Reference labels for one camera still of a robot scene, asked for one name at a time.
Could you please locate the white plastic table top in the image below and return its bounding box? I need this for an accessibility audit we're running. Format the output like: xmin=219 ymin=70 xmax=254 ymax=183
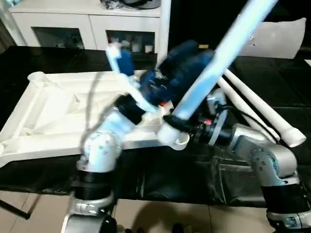
xmin=0 ymin=70 xmax=191 ymax=168

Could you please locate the black box with yellow label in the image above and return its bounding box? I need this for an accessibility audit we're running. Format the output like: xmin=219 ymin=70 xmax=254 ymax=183
xmin=170 ymin=0 xmax=243 ymax=56

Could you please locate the white plastic bag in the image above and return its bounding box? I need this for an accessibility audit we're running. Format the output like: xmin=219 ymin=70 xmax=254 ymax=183
xmin=241 ymin=17 xmax=308 ymax=60

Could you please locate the dark grey robot foot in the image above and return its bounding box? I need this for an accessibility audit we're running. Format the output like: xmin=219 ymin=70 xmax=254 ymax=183
xmin=109 ymin=225 xmax=134 ymax=233
xmin=170 ymin=223 xmax=195 ymax=233

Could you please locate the white cabinet with glass doors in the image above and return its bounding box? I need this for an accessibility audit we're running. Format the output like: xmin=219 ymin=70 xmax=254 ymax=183
xmin=7 ymin=0 xmax=163 ymax=53

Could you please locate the black stand leg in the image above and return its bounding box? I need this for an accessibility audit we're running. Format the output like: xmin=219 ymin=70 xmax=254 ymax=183
xmin=0 ymin=198 xmax=34 ymax=220

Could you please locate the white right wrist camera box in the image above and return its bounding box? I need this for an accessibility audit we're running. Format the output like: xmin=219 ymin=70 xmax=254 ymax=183
xmin=205 ymin=93 xmax=230 ymax=118

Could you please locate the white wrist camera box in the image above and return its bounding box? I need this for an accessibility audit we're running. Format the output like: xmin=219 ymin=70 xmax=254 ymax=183
xmin=205 ymin=93 xmax=230 ymax=118
xmin=105 ymin=42 xmax=160 ymax=116

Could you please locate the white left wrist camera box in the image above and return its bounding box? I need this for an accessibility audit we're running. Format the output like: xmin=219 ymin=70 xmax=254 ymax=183
xmin=105 ymin=42 xmax=160 ymax=116

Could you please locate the black bag with cables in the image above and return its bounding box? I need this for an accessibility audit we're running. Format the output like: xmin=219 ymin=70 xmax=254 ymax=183
xmin=101 ymin=0 xmax=161 ymax=10

